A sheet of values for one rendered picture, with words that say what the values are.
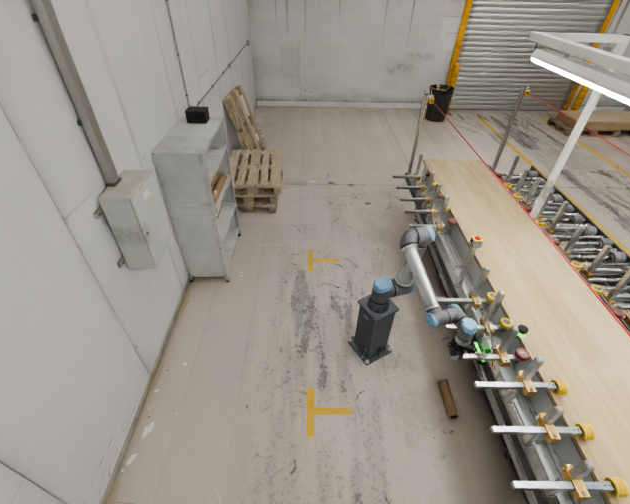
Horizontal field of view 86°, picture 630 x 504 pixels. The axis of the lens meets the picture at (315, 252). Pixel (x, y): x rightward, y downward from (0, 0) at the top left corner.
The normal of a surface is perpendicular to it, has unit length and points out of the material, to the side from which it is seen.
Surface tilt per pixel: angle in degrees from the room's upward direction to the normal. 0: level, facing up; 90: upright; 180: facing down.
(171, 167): 90
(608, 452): 0
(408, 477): 0
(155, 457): 0
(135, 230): 90
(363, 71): 90
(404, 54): 90
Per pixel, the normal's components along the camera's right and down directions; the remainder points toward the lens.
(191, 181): 0.01, 0.65
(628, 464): 0.02, -0.76
